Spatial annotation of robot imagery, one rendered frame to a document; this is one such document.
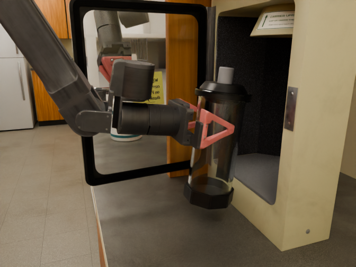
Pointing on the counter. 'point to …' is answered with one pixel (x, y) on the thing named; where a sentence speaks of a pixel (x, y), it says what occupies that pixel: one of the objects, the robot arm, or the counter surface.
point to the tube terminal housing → (306, 121)
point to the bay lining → (256, 80)
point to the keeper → (292, 95)
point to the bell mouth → (275, 21)
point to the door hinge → (211, 42)
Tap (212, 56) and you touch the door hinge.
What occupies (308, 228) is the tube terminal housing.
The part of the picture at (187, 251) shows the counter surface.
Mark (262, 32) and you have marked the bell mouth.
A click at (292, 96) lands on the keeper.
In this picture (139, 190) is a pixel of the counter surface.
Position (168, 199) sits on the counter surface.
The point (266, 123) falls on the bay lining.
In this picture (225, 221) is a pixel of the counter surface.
